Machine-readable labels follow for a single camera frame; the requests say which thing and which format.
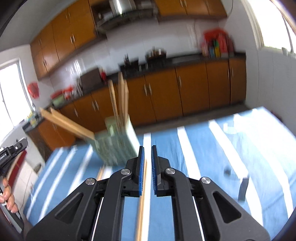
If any yellow green carton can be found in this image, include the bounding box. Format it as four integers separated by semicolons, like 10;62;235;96
209;42;219;58

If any black wok with lid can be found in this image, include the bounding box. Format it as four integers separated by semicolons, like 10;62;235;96
145;47;167;64

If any yellow detergent bottle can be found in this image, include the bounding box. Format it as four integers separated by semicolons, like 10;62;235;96
28;111;39;127

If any steel range hood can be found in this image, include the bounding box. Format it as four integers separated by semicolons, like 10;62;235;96
90;0;159;35

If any green plastic basin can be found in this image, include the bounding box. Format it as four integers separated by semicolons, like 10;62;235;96
52;97;66;108

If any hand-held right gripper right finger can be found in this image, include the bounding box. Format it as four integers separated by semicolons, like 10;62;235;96
151;145;271;241

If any black kitchen countertop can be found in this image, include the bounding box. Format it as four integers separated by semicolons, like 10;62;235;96
23;52;246;133

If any open black wok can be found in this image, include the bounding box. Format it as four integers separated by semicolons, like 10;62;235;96
122;54;140;70

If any red and white cabinet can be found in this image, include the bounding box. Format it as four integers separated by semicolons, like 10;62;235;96
7;149;45;200

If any dark cutting board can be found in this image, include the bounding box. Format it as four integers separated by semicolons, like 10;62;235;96
80;68;103;90

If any large red oil bottle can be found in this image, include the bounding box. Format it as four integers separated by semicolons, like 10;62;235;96
217;35;228;57

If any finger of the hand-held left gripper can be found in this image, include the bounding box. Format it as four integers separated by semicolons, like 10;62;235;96
8;138;28;161

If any blue striped tablecloth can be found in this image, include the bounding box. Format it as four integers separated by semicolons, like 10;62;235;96
23;106;293;241

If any green perforated utensil holder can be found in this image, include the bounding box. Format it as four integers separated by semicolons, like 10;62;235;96
91;115;139;167

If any pile of wooden chopsticks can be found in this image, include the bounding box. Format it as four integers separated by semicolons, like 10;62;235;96
39;107;96;141

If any person's left hand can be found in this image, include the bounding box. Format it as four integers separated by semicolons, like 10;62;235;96
0;179;18;214

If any long wooden upper cabinet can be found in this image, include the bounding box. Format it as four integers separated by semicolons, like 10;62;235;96
30;0;107;80

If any red bag on wall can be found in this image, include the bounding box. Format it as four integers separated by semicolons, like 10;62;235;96
26;82;40;100

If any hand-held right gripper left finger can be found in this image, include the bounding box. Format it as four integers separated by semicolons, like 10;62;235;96
25;146;145;241

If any red and white packet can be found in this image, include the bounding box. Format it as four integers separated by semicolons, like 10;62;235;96
63;85;75;98

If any small kitchen window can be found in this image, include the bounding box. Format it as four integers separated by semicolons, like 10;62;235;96
0;59;31;140

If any short wooden upper cabinet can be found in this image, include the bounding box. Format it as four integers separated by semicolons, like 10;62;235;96
154;0;228;23

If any wooden lower cabinet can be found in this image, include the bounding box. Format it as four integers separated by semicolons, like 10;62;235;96
25;57;247;151

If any red plastic bag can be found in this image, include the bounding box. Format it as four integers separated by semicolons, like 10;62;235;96
203;29;228;41

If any large kitchen window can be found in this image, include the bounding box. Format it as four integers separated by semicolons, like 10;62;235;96
248;0;296;55

